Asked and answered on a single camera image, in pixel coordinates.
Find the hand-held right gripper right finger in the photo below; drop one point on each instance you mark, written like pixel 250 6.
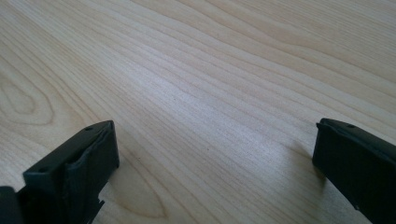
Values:
pixel 355 168

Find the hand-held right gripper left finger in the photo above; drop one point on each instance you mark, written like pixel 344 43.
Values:
pixel 71 174

